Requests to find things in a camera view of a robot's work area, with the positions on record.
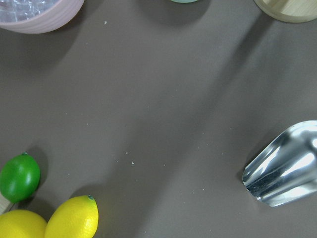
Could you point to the green bowl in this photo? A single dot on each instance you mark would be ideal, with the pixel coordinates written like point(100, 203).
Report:
point(184, 1)

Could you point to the green lime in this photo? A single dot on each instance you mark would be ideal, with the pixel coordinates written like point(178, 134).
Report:
point(19, 178)

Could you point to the wooden stand with round base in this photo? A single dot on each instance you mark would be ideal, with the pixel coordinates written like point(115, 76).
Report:
point(290, 11)

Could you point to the steel ice scoop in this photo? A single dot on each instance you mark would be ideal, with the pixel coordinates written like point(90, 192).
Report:
point(285, 170)

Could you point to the yellow lemon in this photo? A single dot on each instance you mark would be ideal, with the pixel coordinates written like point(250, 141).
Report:
point(22, 224)
point(77, 217)

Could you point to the wooden cutting board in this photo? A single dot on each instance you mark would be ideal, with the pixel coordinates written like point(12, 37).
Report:
point(5, 204)

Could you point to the pink bowl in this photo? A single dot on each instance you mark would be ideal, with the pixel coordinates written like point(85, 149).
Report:
point(53, 18)

